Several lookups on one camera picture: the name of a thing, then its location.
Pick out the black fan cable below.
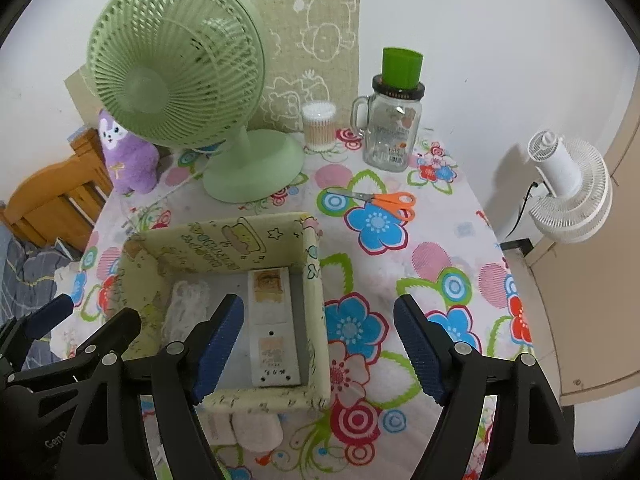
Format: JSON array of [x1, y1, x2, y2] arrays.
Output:
[[505, 180, 538, 241]]

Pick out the white fan cable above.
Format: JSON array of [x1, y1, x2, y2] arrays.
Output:
[[127, 142, 223, 221]]

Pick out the grey plaid blanket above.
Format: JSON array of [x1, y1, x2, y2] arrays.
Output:
[[0, 222, 76, 361]]

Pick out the cotton swab container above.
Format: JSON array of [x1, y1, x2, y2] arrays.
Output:
[[301, 101, 338, 151]]

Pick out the glass mug jar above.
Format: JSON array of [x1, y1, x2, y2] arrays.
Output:
[[351, 75, 426, 173]]

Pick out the white lace packet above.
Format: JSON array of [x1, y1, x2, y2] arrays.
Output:
[[162, 280, 211, 346]]

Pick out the green plastic cup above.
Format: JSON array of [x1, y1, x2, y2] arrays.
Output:
[[381, 47, 423, 88]]

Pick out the purple plush toy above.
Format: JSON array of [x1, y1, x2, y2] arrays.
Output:
[[96, 108, 160, 195]]

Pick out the orange handled scissors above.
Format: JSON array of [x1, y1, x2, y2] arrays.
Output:
[[326, 186, 417, 223]]

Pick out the printed fabric storage box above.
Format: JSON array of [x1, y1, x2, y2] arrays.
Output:
[[120, 212, 332, 411]]

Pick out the white clip fan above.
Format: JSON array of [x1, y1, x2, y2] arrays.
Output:
[[527, 130, 613, 244]]

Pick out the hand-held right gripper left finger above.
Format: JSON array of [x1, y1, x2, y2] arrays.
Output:
[[65, 293, 246, 480]]

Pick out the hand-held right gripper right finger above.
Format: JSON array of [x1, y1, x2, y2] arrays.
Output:
[[392, 294, 576, 480]]

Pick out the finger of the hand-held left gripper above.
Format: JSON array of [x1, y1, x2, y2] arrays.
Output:
[[0, 294, 75, 361], [7, 307, 142, 391]]

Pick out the green desk fan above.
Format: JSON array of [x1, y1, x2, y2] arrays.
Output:
[[86, 0, 305, 204]]

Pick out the white rolled towel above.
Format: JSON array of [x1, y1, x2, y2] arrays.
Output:
[[234, 410, 284, 453]]

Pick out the beige printed wall cloth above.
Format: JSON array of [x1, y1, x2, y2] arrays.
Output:
[[65, 0, 362, 136]]

